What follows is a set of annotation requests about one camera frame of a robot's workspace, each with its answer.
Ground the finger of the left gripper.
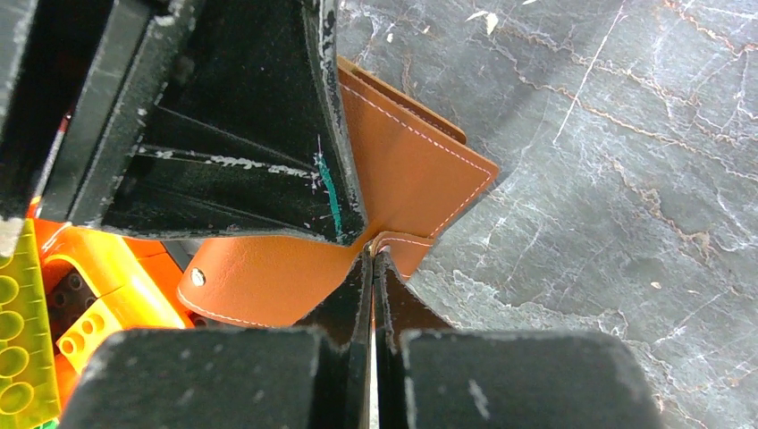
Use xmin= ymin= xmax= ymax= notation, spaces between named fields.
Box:
xmin=102 ymin=1 xmax=367 ymax=246

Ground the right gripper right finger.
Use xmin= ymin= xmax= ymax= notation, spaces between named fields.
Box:
xmin=374 ymin=252 xmax=662 ymax=428

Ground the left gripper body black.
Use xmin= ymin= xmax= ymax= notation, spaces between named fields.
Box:
xmin=1 ymin=1 xmax=202 ymax=227

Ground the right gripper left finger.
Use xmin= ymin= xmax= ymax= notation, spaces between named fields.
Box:
xmin=60 ymin=252 xmax=373 ymax=429

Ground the orange plastic loop toy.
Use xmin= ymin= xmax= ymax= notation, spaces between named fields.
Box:
xmin=28 ymin=198 xmax=194 ymax=406

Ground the pink yellow brick stack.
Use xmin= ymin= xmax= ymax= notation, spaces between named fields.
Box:
xmin=1 ymin=220 xmax=61 ymax=428

